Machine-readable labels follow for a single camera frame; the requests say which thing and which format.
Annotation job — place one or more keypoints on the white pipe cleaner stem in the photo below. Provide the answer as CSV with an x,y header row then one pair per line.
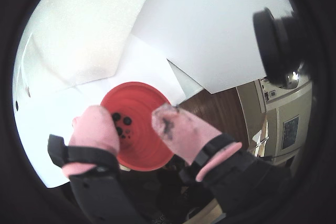
x,y
27,91

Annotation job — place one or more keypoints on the red collapsible cup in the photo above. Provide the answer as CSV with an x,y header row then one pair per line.
x,y
141,98

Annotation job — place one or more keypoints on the pink covered gripper finger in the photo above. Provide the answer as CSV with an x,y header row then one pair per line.
x,y
194,137
94,134

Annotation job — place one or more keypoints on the white household appliance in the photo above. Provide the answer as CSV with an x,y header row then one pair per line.
x,y
270,95

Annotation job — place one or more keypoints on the white paper sheet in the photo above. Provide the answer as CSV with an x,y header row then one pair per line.
x,y
144,58

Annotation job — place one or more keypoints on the white backdrop panel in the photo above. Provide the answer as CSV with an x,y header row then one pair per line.
x,y
210,24

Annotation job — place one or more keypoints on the white cabinet with dark pane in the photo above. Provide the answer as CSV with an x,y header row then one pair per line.
x,y
288,129

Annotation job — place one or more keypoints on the white foam board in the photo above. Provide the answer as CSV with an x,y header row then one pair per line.
x,y
78,24

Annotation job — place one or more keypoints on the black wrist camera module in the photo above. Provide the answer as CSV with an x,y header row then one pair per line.
x,y
278,48

